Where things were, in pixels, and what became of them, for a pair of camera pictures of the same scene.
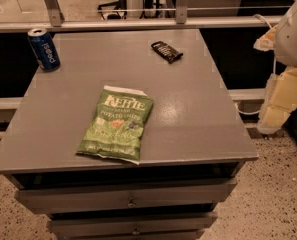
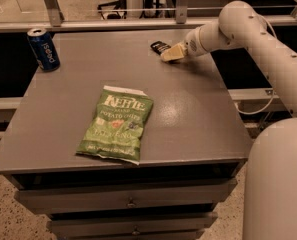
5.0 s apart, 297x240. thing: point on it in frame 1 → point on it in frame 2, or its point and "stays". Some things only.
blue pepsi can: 44,49 stays
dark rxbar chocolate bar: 166,52 stays
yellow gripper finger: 266,42 → 176,52
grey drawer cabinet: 194,145 stays
